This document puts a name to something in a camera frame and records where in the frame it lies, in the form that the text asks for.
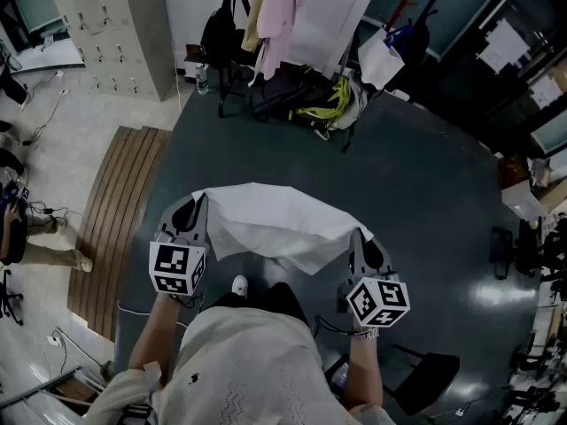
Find pink hanging garment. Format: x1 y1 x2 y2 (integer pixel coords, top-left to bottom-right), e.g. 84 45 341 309
254 0 307 82

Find person's white knit sweater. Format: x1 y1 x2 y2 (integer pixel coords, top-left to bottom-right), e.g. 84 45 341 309
82 305 395 425

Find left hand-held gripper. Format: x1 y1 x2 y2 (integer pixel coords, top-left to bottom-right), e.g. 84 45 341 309
149 191 210 298

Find black waist device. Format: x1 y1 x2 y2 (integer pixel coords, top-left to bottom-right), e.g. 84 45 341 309
325 354 352 400

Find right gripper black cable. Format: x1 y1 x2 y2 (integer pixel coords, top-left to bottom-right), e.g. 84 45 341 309
314 314 355 336

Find grey metal locker cabinet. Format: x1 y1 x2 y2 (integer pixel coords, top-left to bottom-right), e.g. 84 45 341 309
46 0 176 103

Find black office chair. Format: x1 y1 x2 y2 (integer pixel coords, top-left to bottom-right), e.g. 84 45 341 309
0 270 25 327

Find brown wooden slatted ramp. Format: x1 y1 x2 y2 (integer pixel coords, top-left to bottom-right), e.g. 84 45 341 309
66 125 173 343

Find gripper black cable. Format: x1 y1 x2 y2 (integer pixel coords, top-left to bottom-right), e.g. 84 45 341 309
170 292 205 310
314 314 355 336

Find beige hanging garment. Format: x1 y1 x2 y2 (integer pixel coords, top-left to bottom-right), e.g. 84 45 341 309
241 0 274 55

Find large white paper notice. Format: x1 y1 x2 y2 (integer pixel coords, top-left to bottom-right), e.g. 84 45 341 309
478 18 532 74

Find person's right forearm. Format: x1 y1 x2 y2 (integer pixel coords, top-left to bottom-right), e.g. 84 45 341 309
343 332 384 411

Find black stool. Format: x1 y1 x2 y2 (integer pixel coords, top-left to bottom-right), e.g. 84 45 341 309
383 345 462 417

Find white bag with blue handles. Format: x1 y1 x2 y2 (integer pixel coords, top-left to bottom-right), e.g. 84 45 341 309
357 23 416 91

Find small white paper notice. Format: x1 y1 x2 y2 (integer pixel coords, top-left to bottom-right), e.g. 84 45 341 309
529 73 564 109

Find white cloth sheet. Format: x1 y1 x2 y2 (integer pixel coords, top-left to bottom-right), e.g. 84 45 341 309
190 182 376 276

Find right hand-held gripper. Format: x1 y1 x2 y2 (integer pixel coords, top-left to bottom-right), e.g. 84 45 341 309
337 229 411 328

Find person's black trousers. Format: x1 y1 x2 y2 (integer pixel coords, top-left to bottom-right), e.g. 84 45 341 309
207 281 311 327

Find white hanging sheet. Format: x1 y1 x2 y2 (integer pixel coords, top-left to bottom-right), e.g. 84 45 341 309
287 0 386 79

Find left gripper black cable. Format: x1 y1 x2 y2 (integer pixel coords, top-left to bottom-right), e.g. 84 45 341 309
170 292 205 310

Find person's left forearm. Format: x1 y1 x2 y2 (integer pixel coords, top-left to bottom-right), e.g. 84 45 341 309
128 292 183 387

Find black hanging backpack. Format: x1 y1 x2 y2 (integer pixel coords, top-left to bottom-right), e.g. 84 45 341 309
199 0 239 70

